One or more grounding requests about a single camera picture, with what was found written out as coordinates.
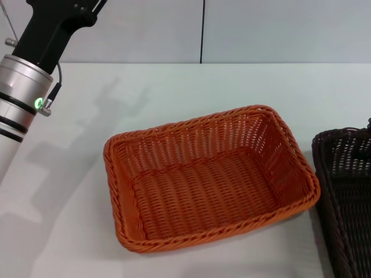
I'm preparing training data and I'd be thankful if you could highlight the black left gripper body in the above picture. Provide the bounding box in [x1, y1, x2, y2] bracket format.
[11, 0, 108, 75]

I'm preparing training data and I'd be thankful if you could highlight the dark brown woven basket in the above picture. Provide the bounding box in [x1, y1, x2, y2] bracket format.
[311, 126, 371, 278]

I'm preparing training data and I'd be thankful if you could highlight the orange woven basket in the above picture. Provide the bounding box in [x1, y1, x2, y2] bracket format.
[103, 104, 321, 254]

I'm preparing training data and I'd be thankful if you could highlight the thin grey cable with plug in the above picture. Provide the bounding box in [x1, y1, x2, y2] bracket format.
[0, 4, 19, 47]

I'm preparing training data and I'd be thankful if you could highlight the black cable with metal plug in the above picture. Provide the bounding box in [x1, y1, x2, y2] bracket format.
[42, 62, 63, 116]

